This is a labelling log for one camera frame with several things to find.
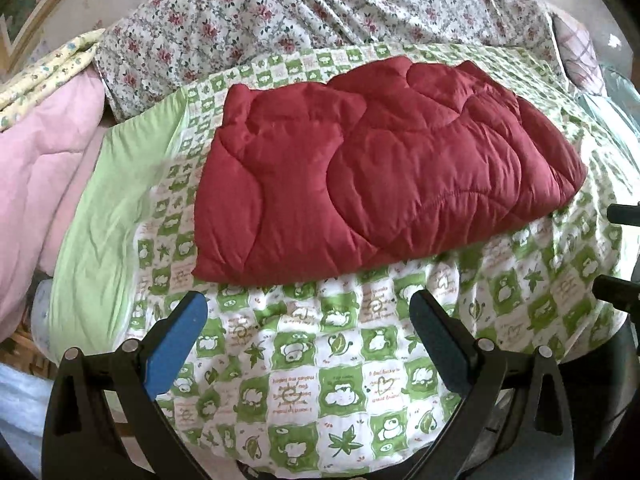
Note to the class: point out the pink plaid pillow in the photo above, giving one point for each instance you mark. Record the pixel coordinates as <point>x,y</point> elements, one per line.
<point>575,50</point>

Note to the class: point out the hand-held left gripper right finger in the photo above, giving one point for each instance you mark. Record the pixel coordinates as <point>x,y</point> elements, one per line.
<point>442,345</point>

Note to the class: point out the teal plastic bag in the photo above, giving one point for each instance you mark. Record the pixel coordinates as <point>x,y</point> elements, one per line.
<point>612,100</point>

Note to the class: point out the pink quilt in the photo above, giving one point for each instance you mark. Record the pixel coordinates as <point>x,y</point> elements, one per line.
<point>45,180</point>

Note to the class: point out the framed picture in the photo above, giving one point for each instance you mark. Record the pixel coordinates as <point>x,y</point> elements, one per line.
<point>30,5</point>

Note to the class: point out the yellow floral cloth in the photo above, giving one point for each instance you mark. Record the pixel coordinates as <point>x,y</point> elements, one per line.
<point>45,72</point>

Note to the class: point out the green checked printed blanket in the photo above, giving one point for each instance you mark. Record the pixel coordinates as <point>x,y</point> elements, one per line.
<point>310,360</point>

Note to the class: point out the red quilted padded garment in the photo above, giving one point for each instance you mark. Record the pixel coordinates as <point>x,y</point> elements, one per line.
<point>380,165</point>

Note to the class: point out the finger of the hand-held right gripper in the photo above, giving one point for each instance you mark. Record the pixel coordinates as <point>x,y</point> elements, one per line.
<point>626,214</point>
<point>622,290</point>

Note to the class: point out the red floral bed sheet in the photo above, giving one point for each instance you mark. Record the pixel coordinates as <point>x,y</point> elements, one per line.
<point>260,15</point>

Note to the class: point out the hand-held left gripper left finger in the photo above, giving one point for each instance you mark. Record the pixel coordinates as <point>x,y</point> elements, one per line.
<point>172,347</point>

